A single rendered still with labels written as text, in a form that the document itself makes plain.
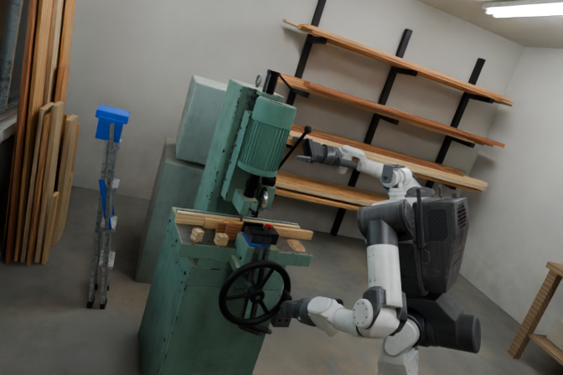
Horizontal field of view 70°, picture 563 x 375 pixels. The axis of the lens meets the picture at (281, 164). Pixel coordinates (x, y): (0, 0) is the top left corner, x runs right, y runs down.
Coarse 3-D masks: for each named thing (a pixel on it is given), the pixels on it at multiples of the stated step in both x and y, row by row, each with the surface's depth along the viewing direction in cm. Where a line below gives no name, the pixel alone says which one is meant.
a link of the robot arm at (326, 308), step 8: (320, 296) 133; (312, 304) 132; (320, 304) 129; (328, 304) 126; (336, 304) 126; (312, 312) 129; (320, 312) 126; (328, 312) 124; (336, 312) 124; (328, 320) 124; (336, 328) 124
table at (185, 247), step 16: (176, 224) 169; (192, 224) 174; (176, 240) 162; (192, 240) 160; (208, 240) 164; (192, 256) 159; (208, 256) 162; (224, 256) 165; (288, 256) 177; (304, 256) 180; (256, 272) 162
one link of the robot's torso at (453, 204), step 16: (416, 192) 124; (416, 208) 128; (432, 208) 126; (448, 208) 123; (464, 208) 138; (416, 224) 127; (432, 224) 126; (448, 224) 123; (464, 224) 132; (416, 240) 126; (432, 240) 126; (448, 240) 123; (464, 240) 136; (400, 256) 129; (416, 256) 127; (432, 256) 126; (448, 256) 123; (400, 272) 131; (416, 272) 128; (432, 272) 126; (448, 272) 123; (416, 288) 129; (432, 288) 128; (448, 288) 128
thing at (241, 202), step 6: (240, 192) 181; (234, 198) 184; (240, 198) 176; (246, 198) 175; (252, 198) 178; (234, 204) 182; (240, 204) 175; (246, 204) 174; (252, 204) 175; (240, 210) 174; (246, 210) 175
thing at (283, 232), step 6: (204, 222) 174; (210, 222) 175; (216, 222) 176; (222, 222) 177; (204, 228) 174; (210, 228) 176; (276, 228) 189; (282, 228) 191; (288, 228) 193; (282, 234) 191; (288, 234) 192; (294, 234) 194; (300, 234) 195; (306, 234) 196
